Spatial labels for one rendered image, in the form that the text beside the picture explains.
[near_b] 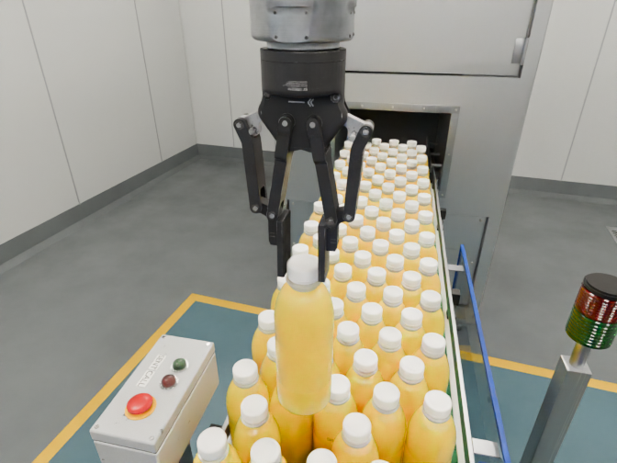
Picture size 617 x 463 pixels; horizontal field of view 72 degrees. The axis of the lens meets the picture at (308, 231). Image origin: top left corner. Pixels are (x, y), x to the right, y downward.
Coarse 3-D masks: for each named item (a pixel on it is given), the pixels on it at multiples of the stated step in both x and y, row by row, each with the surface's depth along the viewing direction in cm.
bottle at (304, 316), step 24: (288, 288) 48; (312, 288) 47; (288, 312) 47; (312, 312) 47; (288, 336) 48; (312, 336) 48; (288, 360) 50; (312, 360) 49; (288, 384) 52; (312, 384) 51; (288, 408) 54; (312, 408) 53
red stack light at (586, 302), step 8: (584, 288) 62; (584, 296) 62; (592, 296) 61; (576, 304) 64; (584, 304) 62; (592, 304) 61; (600, 304) 60; (608, 304) 60; (616, 304) 59; (584, 312) 62; (592, 312) 61; (600, 312) 61; (608, 312) 60; (616, 312) 60; (600, 320) 61; (608, 320) 61; (616, 320) 61
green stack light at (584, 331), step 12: (576, 312) 64; (576, 324) 64; (588, 324) 62; (600, 324) 61; (612, 324) 61; (576, 336) 64; (588, 336) 63; (600, 336) 62; (612, 336) 62; (600, 348) 63
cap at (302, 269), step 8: (296, 256) 48; (304, 256) 48; (312, 256) 48; (288, 264) 47; (296, 264) 47; (304, 264) 47; (312, 264) 47; (288, 272) 47; (296, 272) 46; (304, 272) 46; (312, 272) 46; (296, 280) 46; (304, 280) 46; (312, 280) 46
